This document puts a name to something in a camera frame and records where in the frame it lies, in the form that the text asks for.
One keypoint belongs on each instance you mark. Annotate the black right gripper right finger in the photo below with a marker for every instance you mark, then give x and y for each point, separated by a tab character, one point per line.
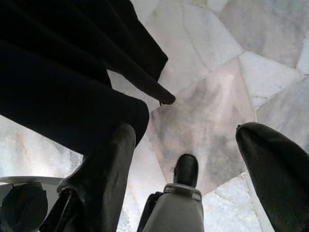
272	174

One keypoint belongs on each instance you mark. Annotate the navy garment with orange stripe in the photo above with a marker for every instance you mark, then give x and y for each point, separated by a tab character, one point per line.
60	96

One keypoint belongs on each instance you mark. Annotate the black robot foot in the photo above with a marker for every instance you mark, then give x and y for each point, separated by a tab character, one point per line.
187	169

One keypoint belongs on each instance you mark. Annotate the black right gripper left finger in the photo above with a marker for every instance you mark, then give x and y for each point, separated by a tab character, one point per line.
103	174

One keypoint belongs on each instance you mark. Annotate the grey robot thigh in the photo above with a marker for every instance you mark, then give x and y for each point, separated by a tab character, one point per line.
21	205

